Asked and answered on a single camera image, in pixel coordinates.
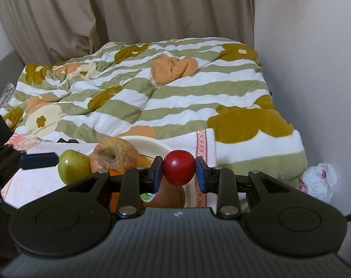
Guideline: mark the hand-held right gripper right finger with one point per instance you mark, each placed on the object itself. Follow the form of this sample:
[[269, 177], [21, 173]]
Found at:
[[201, 176]]

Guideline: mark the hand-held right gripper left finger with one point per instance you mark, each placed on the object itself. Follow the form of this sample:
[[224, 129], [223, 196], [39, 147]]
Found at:
[[157, 175]]

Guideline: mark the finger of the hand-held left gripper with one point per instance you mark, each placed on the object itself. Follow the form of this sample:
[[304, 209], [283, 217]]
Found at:
[[37, 161]]

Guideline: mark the red tomato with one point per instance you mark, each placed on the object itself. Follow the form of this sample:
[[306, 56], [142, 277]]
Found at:
[[178, 166]]

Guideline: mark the white oval dish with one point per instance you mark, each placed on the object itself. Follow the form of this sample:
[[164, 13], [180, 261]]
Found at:
[[152, 144]]

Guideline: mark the green apple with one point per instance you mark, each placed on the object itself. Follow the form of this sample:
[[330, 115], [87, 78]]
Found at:
[[72, 168]]

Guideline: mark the brown kiwi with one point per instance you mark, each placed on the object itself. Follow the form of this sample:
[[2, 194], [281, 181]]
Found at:
[[169, 197]]

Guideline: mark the pink floral white mat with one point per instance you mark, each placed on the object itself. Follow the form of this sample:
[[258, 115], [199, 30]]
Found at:
[[208, 150]]

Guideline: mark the red yellow apple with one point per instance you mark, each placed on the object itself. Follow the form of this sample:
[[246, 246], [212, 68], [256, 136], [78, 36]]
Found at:
[[114, 156]]

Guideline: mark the dark flat panel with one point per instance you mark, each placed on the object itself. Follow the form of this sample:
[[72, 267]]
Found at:
[[0, 130]]

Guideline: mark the green striped floral blanket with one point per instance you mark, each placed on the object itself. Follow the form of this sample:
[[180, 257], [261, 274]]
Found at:
[[178, 101]]

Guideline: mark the white plastic bag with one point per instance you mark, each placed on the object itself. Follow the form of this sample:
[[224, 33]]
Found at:
[[320, 179]]

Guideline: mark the beige curtain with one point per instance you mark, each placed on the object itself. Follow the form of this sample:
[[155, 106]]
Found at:
[[134, 5]]

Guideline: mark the grey padded bed frame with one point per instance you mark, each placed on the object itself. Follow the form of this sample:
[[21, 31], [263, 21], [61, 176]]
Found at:
[[4, 69]]

